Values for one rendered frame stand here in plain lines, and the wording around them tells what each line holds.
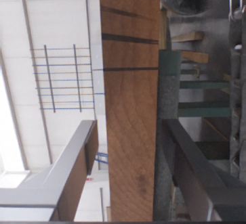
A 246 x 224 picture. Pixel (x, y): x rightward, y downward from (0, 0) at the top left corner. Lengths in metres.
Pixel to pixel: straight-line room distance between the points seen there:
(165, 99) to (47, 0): 6.86
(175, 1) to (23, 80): 7.33
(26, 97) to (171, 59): 7.49
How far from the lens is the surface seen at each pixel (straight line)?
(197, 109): 0.95
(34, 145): 8.54
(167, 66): 0.30
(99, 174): 8.20
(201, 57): 2.06
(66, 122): 7.45
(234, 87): 0.45
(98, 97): 6.12
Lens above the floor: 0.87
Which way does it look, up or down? 1 degrees up
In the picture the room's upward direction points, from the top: 91 degrees counter-clockwise
